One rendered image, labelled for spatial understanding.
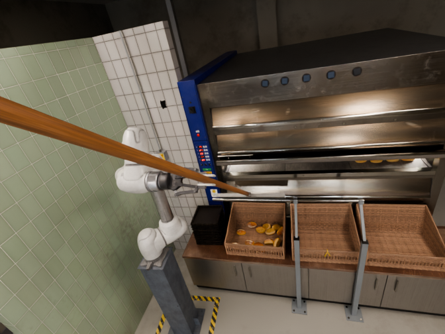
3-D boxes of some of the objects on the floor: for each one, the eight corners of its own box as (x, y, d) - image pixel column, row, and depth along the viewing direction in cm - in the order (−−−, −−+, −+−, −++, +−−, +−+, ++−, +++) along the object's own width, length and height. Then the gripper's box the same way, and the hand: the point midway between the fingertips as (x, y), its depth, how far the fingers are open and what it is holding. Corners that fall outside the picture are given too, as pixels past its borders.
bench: (208, 251, 319) (198, 218, 291) (430, 267, 249) (445, 226, 221) (195, 291, 273) (181, 257, 245) (462, 325, 203) (487, 282, 174)
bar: (233, 277, 280) (212, 196, 222) (355, 289, 243) (370, 197, 185) (227, 304, 254) (202, 220, 197) (363, 323, 218) (383, 226, 160)
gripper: (167, 164, 110) (217, 162, 104) (165, 200, 107) (216, 200, 101) (158, 161, 103) (212, 158, 97) (156, 199, 100) (211, 199, 94)
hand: (206, 180), depth 100 cm, fingers closed on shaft, 3 cm apart
